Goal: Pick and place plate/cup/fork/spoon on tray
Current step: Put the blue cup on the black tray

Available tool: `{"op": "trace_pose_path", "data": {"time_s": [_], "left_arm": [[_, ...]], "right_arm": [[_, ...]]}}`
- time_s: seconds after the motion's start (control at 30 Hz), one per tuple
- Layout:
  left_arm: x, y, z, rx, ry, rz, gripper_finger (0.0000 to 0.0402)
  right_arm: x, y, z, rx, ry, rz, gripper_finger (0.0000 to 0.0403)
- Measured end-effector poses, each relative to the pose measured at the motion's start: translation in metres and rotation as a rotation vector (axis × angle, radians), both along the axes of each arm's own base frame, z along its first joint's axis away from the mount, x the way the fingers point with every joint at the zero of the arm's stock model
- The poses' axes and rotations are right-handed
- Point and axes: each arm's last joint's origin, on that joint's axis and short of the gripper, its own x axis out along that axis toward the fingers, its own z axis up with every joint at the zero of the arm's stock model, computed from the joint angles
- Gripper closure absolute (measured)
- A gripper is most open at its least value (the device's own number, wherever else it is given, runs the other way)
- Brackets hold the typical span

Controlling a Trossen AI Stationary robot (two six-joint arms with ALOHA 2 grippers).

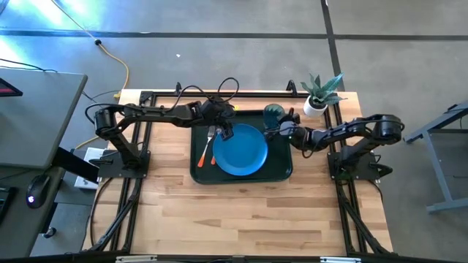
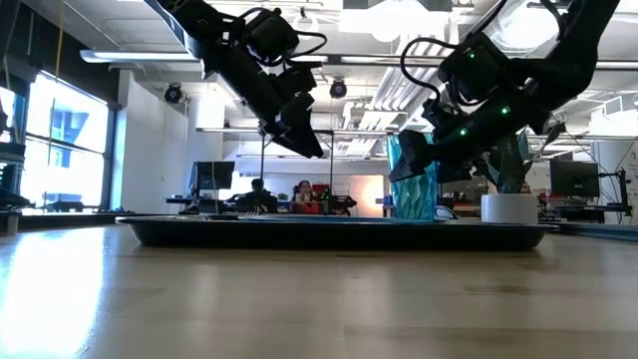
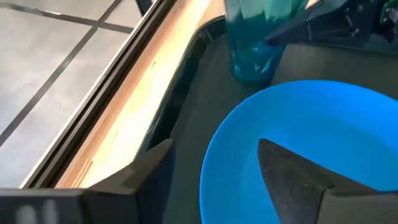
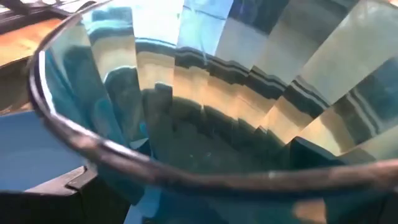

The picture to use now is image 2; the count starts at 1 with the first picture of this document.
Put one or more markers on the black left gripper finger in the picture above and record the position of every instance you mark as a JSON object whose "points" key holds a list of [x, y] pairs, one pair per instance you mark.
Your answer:
{"points": [[273, 135], [301, 129]]}

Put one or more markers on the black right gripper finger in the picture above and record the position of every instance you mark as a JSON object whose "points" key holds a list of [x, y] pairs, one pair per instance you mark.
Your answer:
{"points": [[414, 154]]}

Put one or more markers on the teal faceted cup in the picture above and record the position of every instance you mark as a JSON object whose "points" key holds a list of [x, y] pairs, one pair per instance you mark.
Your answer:
{"points": [[414, 199]]}

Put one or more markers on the blue round plate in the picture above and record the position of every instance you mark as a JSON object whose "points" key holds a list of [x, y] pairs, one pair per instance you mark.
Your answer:
{"points": [[324, 218]]}

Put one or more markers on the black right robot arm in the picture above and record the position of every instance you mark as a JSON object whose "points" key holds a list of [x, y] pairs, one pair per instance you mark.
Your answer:
{"points": [[573, 60]]}

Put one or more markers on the black computer monitor on arm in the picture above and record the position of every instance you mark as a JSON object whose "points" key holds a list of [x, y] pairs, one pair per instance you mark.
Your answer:
{"points": [[574, 179]]}

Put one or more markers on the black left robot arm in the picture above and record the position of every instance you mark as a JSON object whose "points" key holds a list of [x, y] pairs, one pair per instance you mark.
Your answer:
{"points": [[199, 25]]}

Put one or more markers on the dark rectangular serving tray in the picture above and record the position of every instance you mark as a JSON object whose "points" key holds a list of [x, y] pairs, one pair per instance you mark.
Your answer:
{"points": [[339, 237]]}

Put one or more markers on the artificial green leafy plant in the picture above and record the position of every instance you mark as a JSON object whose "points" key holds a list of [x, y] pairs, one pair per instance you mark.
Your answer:
{"points": [[511, 172]]}

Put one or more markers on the black round spotlight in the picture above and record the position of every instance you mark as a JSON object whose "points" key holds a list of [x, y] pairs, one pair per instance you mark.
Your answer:
{"points": [[338, 90], [173, 93]]}

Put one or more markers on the person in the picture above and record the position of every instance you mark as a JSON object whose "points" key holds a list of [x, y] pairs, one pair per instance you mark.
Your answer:
{"points": [[305, 199], [256, 198]]}

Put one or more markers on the white rounded object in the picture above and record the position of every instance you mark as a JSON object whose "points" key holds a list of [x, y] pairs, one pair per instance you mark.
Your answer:
{"points": [[448, 213]]}

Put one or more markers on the black desktop monitor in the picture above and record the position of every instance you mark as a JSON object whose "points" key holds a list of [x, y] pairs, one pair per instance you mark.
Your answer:
{"points": [[214, 175]]}

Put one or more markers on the white cylindrical plant pot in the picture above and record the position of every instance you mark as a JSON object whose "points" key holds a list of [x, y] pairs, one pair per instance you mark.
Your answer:
{"points": [[508, 209]]}

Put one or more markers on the long ceiling light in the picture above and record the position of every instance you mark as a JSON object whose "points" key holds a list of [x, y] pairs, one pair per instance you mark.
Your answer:
{"points": [[129, 56]]}

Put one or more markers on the dark blue flat board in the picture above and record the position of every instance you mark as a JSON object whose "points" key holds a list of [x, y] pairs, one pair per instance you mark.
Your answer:
{"points": [[598, 232]]}

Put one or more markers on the large window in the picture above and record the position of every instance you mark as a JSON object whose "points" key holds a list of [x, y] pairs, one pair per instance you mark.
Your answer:
{"points": [[65, 149]]}

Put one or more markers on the black equipment stack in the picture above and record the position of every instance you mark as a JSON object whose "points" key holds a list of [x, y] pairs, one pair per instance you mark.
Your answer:
{"points": [[12, 197]]}

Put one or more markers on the black overhead frame rig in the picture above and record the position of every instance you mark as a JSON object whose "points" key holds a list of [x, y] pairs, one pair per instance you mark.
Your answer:
{"points": [[349, 131]]}

